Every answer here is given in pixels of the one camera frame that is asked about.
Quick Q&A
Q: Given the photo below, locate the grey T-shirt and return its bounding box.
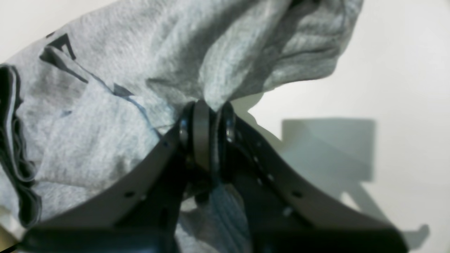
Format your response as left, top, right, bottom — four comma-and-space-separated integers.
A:
0, 0, 364, 253

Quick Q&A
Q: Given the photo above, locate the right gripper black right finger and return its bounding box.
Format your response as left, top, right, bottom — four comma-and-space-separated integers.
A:
217, 102, 408, 253

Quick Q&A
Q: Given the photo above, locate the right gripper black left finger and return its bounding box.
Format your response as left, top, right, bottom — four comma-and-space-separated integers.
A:
18, 100, 211, 253

